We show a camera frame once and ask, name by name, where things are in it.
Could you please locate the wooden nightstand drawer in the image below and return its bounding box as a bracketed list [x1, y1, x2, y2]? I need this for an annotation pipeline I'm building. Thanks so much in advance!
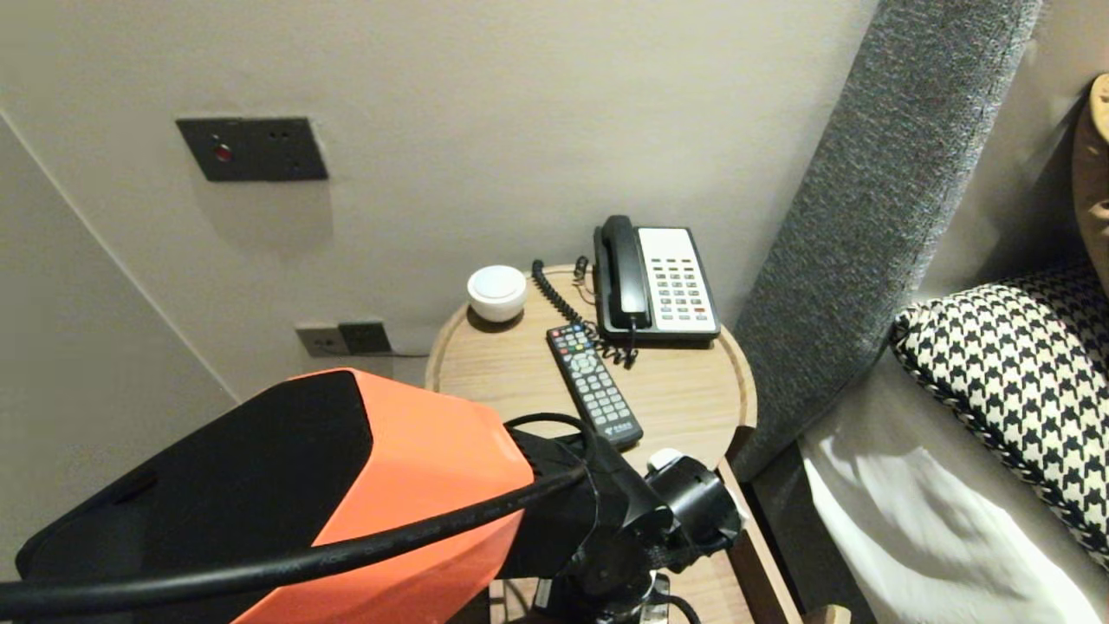
[490, 459, 852, 624]

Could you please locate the dark grey bed base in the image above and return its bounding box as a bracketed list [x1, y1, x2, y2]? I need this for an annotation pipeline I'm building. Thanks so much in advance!
[747, 438, 876, 624]

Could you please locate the round wooden nightstand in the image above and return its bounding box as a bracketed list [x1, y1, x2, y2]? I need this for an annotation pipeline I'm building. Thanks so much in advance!
[425, 264, 757, 473]

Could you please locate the black and white telephone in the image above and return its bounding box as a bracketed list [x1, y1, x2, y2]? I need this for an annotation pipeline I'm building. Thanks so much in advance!
[593, 227, 722, 349]

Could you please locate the small white round device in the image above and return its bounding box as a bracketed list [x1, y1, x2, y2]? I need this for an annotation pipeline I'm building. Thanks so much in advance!
[468, 265, 529, 323]

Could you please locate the black telephone handset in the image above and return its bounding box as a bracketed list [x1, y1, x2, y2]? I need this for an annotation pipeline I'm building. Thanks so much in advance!
[600, 216, 652, 330]

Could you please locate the white bed sheet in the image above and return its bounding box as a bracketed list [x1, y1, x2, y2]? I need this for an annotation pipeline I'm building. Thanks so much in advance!
[797, 347, 1109, 624]

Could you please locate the black white houndstooth pillow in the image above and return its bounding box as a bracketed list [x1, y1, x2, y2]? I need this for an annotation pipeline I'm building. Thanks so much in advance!
[891, 264, 1109, 573]

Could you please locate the grey fabric headboard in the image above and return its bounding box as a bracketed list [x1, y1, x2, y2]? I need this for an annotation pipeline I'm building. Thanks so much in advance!
[732, 0, 1041, 482]

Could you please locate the light wooden rounded object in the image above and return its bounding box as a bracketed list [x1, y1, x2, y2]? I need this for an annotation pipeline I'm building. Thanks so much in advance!
[1072, 74, 1109, 300]

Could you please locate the black coiled telephone cord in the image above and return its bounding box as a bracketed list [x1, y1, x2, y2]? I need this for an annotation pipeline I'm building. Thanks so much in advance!
[532, 258, 642, 372]

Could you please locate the silver wall socket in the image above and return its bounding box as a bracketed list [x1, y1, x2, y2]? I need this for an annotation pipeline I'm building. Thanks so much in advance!
[295, 323, 350, 358]

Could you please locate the dark wall switch panel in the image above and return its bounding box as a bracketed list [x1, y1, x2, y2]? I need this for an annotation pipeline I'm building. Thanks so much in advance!
[177, 118, 330, 183]

